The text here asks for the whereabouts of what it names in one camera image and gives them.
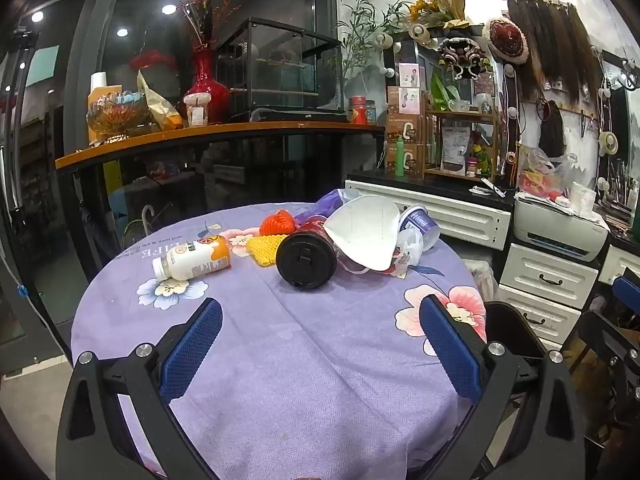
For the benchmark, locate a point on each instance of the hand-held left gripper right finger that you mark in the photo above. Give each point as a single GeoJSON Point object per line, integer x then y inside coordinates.
{"type": "Point", "coordinates": [450, 350]}

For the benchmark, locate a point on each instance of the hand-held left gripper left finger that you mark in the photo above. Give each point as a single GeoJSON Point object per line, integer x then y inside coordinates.
{"type": "Point", "coordinates": [192, 345]}

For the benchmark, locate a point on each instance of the clear plastic bag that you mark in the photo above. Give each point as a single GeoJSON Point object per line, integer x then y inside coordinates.
{"type": "Point", "coordinates": [410, 246]}

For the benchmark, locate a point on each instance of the yellow foam fruit net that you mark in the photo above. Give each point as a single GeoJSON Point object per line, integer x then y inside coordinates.
{"type": "Point", "coordinates": [262, 250]}

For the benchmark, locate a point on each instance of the purple tissue pack wrapper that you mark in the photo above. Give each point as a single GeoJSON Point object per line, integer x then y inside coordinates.
{"type": "Point", "coordinates": [325, 205]}

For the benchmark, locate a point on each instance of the white plastic bag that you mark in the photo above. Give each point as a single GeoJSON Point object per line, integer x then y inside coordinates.
{"type": "Point", "coordinates": [477, 277]}

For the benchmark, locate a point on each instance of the white orange drink bottle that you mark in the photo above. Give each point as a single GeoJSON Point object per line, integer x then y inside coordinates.
{"type": "Point", "coordinates": [192, 260]}

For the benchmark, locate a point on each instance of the red white wrapper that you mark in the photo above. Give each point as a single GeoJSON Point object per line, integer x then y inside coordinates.
{"type": "Point", "coordinates": [385, 266]}

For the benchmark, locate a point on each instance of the purple floral tablecloth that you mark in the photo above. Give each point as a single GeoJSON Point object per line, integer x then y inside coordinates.
{"type": "Point", "coordinates": [300, 360]}

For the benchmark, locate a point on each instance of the white drawer unit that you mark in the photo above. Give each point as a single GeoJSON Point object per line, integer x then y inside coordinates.
{"type": "Point", "coordinates": [545, 280]}

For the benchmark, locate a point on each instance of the purple yogurt cup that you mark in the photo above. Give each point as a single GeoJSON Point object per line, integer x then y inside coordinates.
{"type": "Point", "coordinates": [417, 222]}

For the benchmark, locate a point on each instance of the white wide drawer cabinet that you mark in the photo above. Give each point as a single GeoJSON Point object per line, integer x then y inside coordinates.
{"type": "Point", "coordinates": [450, 215]}

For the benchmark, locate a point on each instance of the red cup with black lid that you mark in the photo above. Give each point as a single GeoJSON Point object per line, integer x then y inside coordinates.
{"type": "Point", "coordinates": [305, 260]}

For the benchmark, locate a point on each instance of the white face mask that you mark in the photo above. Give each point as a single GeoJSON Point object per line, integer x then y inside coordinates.
{"type": "Point", "coordinates": [365, 230]}

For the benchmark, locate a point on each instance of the white printer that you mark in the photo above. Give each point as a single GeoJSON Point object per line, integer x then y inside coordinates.
{"type": "Point", "coordinates": [555, 232]}

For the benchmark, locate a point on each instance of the black chair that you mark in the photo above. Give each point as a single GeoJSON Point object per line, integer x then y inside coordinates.
{"type": "Point", "coordinates": [610, 345]}

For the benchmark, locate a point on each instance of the brown product box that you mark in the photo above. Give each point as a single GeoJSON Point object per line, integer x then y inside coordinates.
{"type": "Point", "coordinates": [415, 129]}
{"type": "Point", "coordinates": [404, 100]}
{"type": "Point", "coordinates": [414, 160]}

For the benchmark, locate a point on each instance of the plastic bag of colourful items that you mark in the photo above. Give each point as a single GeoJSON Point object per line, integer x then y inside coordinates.
{"type": "Point", "coordinates": [542, 175]}

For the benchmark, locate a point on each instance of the green bottle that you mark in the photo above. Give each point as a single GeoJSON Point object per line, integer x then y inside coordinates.
{"type": "Point", "coordinates": [400, 157]}

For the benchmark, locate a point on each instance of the wooden counter shelf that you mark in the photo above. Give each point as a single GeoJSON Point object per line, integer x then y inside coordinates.
{"type": "Point", "coordinates": [200, 135]}

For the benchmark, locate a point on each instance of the clear labelled jar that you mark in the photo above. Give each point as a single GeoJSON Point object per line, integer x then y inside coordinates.
{"type": "Point", "coordinates": [196, 112]}

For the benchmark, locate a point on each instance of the wooden rack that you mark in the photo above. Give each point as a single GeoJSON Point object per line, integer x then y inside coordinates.
{"type": "Point", "coordinates": [462, 116]}

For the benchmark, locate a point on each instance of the black hanging bag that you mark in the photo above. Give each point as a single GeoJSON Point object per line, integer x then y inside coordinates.
{"type": "Point", "coordinates": [551, 130]}

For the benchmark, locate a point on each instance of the amber glass bowl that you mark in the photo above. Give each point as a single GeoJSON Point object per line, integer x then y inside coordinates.
{"type": "Point", "coordinates": [117, 112]}

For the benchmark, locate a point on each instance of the small glass jar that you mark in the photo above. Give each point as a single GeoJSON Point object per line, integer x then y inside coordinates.
{"type": "Point", "coordinates": [371, 114]}

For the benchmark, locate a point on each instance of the red vase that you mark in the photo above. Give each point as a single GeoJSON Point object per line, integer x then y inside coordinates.
{"type": "Point", "coordinates": [205, 90]}

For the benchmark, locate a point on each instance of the red can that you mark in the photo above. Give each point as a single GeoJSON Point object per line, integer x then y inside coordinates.
{"type": "Point", "coordinates": [358, 111]}

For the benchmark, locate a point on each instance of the mirror with bulbs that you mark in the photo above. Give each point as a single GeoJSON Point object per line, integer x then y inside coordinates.
{"type": "Point", "coordinates": [620, 150]}

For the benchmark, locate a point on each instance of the pink product box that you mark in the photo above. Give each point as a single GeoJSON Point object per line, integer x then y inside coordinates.
{"type": "Point", "coordinates": [411, 75]}

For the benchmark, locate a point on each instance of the glass display case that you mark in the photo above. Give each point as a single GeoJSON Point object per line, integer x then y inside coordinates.
{"type": "Point", "coordinates": [280, 70]}

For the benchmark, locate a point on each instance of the ornate black headpiece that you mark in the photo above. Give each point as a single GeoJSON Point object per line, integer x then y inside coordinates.
{"type": "Point", "coordinates": [462, 57]}

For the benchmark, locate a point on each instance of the red woven hat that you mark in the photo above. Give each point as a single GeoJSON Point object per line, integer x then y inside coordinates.
{"type": "Point", "coordinates": [506, 40]}

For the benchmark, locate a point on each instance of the brown hair extensions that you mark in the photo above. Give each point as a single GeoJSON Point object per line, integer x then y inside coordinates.
{"type": "Point", "coordinates": [550, 45]}

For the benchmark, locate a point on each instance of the dried red branches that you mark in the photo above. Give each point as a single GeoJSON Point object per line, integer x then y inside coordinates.
{"type": "Point", "coordinates": [205, 15]}

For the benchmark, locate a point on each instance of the green leafy plant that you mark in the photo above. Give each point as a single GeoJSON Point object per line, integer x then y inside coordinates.
{"type": "Point", "coordinates": [360, 30]}

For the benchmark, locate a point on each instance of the sunflower bouquet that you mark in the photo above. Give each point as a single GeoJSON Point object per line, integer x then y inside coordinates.
{"type": "Point", "coordinates": [432, 7]}

